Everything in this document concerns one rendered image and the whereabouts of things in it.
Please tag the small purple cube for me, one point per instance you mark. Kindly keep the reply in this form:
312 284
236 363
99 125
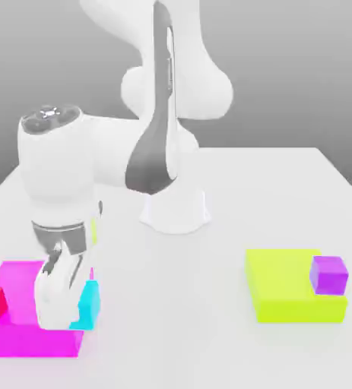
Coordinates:
329 276

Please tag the large magenta box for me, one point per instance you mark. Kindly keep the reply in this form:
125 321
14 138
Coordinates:
17 340

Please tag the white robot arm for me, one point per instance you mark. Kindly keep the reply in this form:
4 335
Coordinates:
60 158

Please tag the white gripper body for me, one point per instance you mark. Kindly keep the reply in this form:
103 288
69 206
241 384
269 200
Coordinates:
57 301

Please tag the small cyan cube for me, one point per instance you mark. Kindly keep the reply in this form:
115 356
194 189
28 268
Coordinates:
90 307

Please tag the large yellow-green box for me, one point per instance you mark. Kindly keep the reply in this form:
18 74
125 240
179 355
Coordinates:
279 279

